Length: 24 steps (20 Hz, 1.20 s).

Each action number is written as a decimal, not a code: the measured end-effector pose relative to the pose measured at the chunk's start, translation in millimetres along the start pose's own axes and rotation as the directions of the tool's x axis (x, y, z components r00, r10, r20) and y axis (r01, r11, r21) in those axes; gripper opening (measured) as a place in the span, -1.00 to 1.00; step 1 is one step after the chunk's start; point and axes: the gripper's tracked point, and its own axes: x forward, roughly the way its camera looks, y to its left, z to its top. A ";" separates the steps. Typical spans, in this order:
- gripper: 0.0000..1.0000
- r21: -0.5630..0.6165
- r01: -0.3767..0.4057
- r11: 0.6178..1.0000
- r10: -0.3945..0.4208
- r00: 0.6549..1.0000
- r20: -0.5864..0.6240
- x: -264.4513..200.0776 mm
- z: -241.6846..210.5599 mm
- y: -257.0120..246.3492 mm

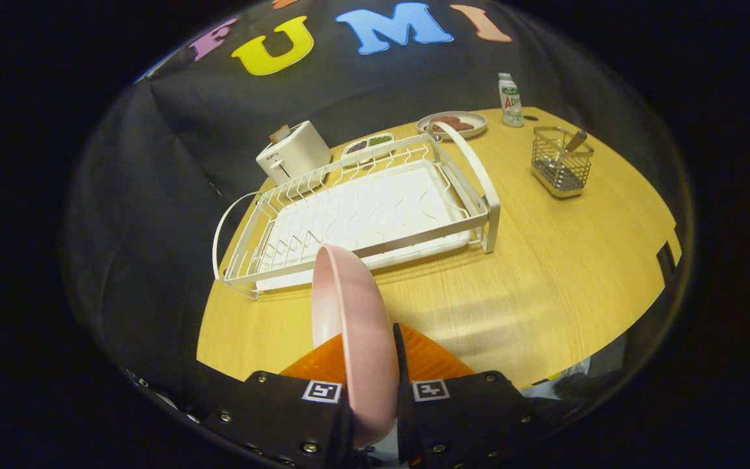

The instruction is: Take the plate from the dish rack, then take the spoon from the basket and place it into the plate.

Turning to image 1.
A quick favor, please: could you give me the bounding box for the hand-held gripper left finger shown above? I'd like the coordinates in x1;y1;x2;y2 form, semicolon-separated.
183;334;355;469

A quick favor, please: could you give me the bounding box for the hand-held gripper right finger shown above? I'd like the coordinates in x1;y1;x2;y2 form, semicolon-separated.
392;323;533;467

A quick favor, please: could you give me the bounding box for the pink plate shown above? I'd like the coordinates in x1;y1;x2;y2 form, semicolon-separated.
311;244;400;449

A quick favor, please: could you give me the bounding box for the white wire dish rack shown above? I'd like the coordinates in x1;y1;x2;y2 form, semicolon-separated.
212;121;501;300

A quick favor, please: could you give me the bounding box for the metal wire basket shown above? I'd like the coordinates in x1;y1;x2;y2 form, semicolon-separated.
531;126;594;199

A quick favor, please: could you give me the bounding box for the white two-compartment sauce dish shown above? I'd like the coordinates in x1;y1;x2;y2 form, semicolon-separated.
341;132;395;159

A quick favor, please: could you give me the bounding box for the white plate with meat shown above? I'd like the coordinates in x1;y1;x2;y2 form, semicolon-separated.
416;111;488;140

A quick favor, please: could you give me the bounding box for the white drain tray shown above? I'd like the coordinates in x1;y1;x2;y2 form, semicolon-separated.
258;160;473;291

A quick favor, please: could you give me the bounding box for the white toaster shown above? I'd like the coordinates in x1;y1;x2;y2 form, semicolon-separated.
256;121;333;186

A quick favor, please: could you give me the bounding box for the white drink bottle green label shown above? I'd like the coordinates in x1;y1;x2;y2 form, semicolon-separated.
498;72;524;128

